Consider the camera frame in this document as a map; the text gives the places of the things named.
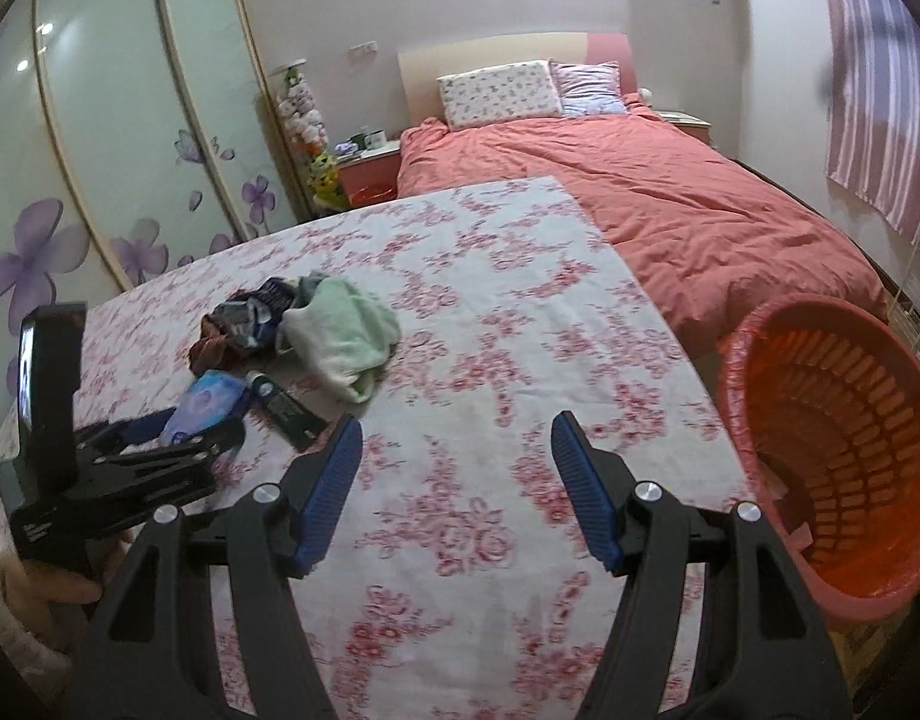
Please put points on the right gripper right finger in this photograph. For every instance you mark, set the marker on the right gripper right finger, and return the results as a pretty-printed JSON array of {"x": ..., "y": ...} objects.
[{"x": 628, "y": 524}]

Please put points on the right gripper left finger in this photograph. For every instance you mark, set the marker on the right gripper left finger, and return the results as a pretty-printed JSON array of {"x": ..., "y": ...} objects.
[{"x": 284, "y": 529}]

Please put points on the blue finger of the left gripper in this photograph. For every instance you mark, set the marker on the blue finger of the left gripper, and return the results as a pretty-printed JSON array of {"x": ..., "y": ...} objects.
[{"x": 145, "y": 428}]

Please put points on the dark green lip balm tube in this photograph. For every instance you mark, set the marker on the dark green lip balm tube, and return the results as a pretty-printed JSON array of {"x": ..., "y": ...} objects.
[{"x": 300, "y": 426}]

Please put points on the blue tissue packet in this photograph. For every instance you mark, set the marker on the blue tissue packet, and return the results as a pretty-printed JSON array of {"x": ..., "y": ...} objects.
[{"x": 210, "y": 399}]

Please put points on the light green towel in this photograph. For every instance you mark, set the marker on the light green towel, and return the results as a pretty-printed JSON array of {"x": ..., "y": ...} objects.
[{"x": 342, "y": 334}]

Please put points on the left hand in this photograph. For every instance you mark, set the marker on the left hand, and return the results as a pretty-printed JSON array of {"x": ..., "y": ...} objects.
[{"x": 49, "y": 601}]

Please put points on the dark blue grey sock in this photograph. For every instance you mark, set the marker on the dark blue grey sock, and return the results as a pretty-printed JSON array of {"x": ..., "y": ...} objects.
[{"x": 249, "y": 320}]

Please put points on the pink floral tablecloth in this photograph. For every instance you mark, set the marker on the pink floral tablecloth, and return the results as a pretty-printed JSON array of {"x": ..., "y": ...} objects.
[{"x": 457, "y": 584}]

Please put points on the red plastic laundry basket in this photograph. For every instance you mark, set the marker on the red plastic laundry basket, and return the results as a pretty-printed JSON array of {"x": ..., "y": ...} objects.
[{"x": 822, "y": 403}]

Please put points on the coral red duvet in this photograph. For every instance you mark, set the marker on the coral red duvet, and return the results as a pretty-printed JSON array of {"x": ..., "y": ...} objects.
[{"x": 708, "y": 240}]

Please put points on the glass floral wardrobe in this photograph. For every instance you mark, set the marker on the glass floral wardrobe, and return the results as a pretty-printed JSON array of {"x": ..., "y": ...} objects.
[{"x": 136, "y": 136}]

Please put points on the pink left nightstand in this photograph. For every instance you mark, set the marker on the pink left nightstand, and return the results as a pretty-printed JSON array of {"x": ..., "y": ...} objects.
[{"x": 372, "y": 177}]

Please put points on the right nightstand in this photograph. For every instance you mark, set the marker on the right nightstand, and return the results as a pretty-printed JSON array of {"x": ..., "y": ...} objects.
[{"x": 688, "y": 123}]

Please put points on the pink striped pillow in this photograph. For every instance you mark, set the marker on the pink striped pillow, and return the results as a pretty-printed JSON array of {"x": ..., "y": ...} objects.
[{"x": 588, "y": 89}]

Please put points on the white floral pillow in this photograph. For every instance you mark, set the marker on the white floral pillow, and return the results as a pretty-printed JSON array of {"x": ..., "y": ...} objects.
[{"x": 503, "y": 93}]

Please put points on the cream pink headboard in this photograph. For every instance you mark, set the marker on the cream pink headboard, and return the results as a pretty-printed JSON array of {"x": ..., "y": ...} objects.
[{"x": 420, "y": 68}]

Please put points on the pink striped curtain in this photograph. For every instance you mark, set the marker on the pink striped curtain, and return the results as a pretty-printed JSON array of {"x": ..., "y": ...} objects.
[{"x": 874, "y": 108}]

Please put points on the phone on gripper mount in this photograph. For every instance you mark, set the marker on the phone on gripper mount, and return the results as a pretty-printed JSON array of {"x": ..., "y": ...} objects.
[{"x": 50, "y": 345}]

